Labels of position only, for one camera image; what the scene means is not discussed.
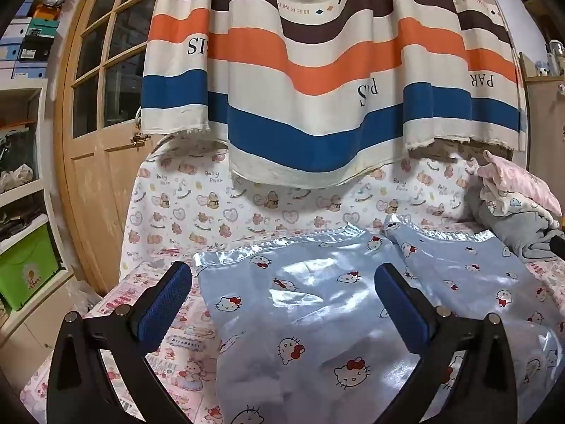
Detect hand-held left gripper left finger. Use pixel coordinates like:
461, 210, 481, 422
46, 260, 194, 424

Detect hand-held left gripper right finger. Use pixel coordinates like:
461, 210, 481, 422
374, 263, 518, 424

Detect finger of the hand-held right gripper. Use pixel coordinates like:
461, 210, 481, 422
547, 230, 565, 262

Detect light blue cat-print pants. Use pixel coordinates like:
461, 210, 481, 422
194, 214, 561, 424

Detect grey folded cloth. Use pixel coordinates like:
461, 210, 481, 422
463, 185, 565, 263

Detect pink printed bed sheet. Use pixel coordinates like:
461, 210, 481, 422
20, 221, 565, 424

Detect white fish-print cloth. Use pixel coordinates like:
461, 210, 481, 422
480, 183, 559, 230

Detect white bear-print cloth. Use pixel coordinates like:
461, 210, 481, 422
119, 135, 486, 275

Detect wooden cabinet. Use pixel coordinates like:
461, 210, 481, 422
518, 53, 565, 177

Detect green storage box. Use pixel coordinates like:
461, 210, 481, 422
0, 225, 60, 312

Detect wooden door with glass panes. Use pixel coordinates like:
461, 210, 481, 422
53, 0, 168, 296

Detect clear glass jar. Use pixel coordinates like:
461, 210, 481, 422
547, 40, 565, 76

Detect white plastic bag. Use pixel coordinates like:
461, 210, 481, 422
0, 163, 34, 193

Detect striped hanging towel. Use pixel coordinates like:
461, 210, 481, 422
141, 0, 528, 188

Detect white shelf unit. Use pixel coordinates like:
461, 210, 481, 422
0, 82, 78, 349

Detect stack of shoe boxes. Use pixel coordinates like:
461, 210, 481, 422
0, 0, 60, 80

